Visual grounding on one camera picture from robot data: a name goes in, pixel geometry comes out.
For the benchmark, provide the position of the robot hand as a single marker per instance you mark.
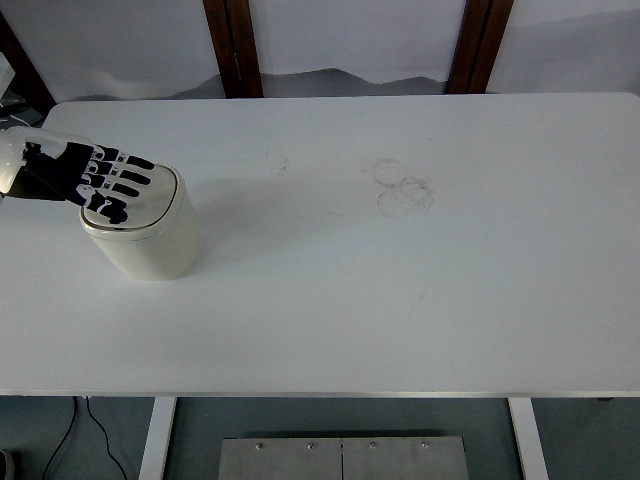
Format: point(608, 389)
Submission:
point(70, 167)

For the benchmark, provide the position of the cream plastic trash bin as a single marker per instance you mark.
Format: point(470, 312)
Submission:
point(150, 245)

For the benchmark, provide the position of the landscape painted screen panel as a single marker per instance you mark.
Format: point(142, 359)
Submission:
point(355, 40)
point(125, 45)
point(570, 40)

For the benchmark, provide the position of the white table leg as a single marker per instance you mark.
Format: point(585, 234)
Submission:
point(529, 440)
point(157, 440)

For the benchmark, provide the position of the grey metal plate with screws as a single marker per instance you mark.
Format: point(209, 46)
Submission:
point(345, 462)

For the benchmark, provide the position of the dark wooden slanted post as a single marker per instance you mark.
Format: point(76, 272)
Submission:
point(27, 85)

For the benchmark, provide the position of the brown wooden screen post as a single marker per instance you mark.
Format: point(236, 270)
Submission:
point(234, 45)
point(479, 45)

